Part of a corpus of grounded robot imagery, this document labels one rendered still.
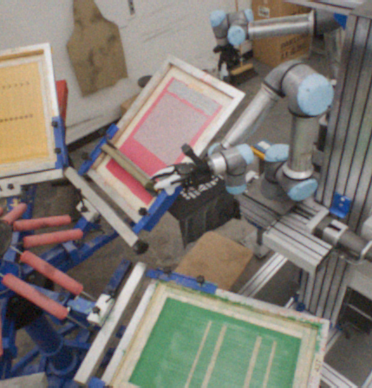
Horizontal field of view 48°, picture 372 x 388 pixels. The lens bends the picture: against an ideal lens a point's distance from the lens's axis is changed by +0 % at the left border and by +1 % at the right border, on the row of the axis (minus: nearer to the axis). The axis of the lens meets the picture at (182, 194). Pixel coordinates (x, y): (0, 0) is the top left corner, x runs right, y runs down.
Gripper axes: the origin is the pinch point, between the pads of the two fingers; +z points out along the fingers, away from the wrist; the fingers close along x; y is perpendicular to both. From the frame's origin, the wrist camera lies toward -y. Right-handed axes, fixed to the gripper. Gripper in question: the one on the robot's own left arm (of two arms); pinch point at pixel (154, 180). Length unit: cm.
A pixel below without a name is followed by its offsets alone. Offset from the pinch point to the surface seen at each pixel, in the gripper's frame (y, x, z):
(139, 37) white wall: 44, 299, -67
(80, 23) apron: 12, 272, -14
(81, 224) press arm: 52, 57, 32
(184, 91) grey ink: 10, 80, -39
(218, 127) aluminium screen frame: 16, 46, -42
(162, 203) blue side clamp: 39, 36, -7
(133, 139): 29, 83, -8
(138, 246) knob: 48, 24, 11
